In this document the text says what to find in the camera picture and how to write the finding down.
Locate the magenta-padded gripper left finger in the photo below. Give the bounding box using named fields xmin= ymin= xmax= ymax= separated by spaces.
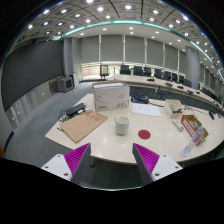
xmin=40 ymin=142 xmax=92 ymax=186

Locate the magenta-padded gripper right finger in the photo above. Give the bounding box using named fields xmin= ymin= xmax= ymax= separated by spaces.
xmin=132 ymin=142 xmax=184 ymax=186

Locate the clear plastic water bottle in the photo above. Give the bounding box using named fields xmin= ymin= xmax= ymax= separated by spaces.
xmin=182 ymin=125 xmax=206 ymax=157

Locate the flat round red coaster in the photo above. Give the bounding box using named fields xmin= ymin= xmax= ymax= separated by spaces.
xmin=137 ymin=129 xmax=152 ymax=140

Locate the brown paper envelope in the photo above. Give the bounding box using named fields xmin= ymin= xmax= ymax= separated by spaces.
xmin=59 ymin=110 xmax=109 ymax=144

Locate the white ceramic cup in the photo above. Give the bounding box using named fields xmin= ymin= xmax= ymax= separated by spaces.
xmin=114 ymin=115 xmax=131 ymax=136

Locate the white paper sheet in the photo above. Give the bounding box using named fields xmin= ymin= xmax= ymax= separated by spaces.
xmin=131 ymin=102 xmax=163 ymax=118

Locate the orange open cardboard box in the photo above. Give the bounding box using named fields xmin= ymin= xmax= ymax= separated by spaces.
xmin=180 ymin=114 xmax=210 ymax=147

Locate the white paper carton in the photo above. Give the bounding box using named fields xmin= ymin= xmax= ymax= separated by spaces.
xmin=92 ymin=80 xmax=131 ymax=113

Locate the grey boxy monitor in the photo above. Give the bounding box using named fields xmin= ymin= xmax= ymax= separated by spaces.
xmin=55 ymin=76 xmax=75 ymax=93

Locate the long curved conference desk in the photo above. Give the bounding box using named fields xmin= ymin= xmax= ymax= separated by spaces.
xmin=109 ymin=73 xmax=224 ymax=111

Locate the group of black office chairs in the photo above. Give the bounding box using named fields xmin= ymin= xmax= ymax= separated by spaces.
xmin=99 ymin=64 xmax=214 ymax=98

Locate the group of ceiling lights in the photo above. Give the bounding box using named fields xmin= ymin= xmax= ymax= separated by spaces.
xmin=26 ymin=0 xmax=214 ymax=44

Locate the black power adapter with cables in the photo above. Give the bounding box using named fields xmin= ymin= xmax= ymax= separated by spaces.
xmin=58 ymin=102 xmax=91 ymax=124

